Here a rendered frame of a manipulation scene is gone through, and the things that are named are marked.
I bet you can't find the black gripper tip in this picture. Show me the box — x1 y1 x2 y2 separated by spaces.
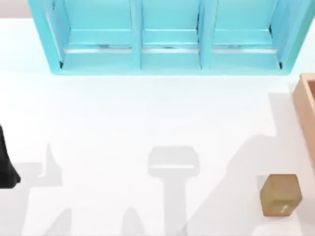
0 125 21 190

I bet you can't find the brown cube block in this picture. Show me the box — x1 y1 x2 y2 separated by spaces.
259 174 303 217

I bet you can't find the salmon-coloured shallow box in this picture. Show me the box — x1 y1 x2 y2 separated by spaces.
292 73 315 173

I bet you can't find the light blue rack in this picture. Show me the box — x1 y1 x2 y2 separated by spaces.
27 0 315 76

